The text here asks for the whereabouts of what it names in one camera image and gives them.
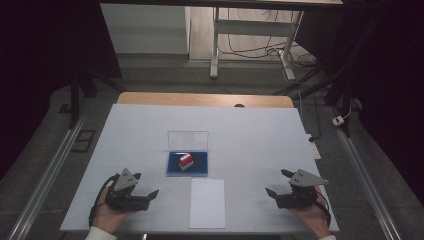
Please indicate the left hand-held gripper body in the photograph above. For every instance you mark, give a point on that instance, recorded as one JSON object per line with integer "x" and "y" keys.
{"x": 125, "y": 196}

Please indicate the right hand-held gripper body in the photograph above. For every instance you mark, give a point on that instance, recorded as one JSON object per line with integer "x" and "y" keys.
{"x": 300, "y": 196}

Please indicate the red and white stamp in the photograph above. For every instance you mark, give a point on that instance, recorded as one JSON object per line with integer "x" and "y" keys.
{"x": 185, "y": 161}

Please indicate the blue ink pad clear-lid box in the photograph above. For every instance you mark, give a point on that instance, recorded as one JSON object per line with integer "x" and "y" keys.
{"x": 200, "y": 163}

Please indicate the person's right hand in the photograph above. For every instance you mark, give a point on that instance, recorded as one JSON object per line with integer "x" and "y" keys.
{"x": 313, "y": 218}

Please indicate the person's left hand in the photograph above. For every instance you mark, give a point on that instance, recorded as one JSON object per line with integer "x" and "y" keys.
{"x": 108, "y": 216}

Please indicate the white power strip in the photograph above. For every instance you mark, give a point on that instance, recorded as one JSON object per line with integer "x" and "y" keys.
{"x": 314, "y": 150}

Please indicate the large white table board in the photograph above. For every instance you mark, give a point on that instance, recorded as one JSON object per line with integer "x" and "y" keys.
{"x": 253, "y": 140}

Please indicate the white paper sheet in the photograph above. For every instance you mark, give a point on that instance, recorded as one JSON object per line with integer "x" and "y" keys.
{"x": 207, "y": 206}

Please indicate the small white adapter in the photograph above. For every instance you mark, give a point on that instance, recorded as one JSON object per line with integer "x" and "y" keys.
{"x": 338, "y": 121}

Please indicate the wooden table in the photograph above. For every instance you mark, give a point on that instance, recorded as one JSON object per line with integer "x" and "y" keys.
{"x": 186, "y": 99}

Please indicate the black tripod stand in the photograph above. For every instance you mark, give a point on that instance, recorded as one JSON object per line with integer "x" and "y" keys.
{"x": 74, "y": 100}
{"x": 336, "y": 90}

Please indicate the small black floor plate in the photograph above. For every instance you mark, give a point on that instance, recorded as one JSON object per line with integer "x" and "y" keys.
{"x": 65, "y": 108}

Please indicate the dark curtain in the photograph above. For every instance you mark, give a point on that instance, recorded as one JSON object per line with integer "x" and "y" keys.
{"x": 36, "y": 66}
{"x": 390, "y": 83}

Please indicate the white cabinet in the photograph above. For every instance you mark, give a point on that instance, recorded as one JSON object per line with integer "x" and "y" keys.
{"x": 146, "y": 30}

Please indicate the white-framed desk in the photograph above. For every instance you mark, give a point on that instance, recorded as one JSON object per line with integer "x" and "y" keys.
{"x": 253, "y": 28}

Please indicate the black floor socket frame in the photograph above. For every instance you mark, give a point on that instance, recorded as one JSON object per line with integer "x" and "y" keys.
{"x": 83, "y": 141}

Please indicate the aluminium floor rail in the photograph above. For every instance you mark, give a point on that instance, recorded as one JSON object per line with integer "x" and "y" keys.
{"x": 50, "y": 173}
{"x": 363, "y": 173}

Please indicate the metal frame stand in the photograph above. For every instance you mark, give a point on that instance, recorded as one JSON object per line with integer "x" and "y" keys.
{"x": 246, "y": 51}

